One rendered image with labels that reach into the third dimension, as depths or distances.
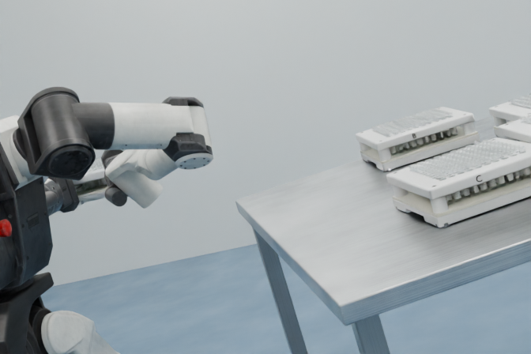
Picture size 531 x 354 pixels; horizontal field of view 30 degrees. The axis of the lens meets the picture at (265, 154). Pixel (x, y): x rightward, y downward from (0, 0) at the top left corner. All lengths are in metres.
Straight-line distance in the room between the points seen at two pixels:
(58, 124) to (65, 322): 0.42
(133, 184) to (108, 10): 3.61
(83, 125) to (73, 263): 4.39
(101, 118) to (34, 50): 4.14
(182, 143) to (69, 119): 0.23
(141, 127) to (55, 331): 0.43
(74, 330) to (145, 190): 0.35
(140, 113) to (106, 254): 4.22
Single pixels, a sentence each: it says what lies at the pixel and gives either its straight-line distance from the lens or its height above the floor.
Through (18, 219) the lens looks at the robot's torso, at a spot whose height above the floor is 1.04.
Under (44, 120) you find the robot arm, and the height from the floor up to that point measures 1.20.
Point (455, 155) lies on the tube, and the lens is 1.95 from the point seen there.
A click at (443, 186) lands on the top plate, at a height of 0.90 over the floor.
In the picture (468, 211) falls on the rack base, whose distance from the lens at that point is 1.77.
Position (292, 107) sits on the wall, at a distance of 5.42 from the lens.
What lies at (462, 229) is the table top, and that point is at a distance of 1.72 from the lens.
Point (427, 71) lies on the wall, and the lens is 5.24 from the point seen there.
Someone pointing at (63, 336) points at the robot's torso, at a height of 0.78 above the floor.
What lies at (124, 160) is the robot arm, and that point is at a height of 1.06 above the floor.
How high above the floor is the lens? 1.29
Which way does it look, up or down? 8 degrees down
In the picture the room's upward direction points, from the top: 17 degrees counter-clockwise
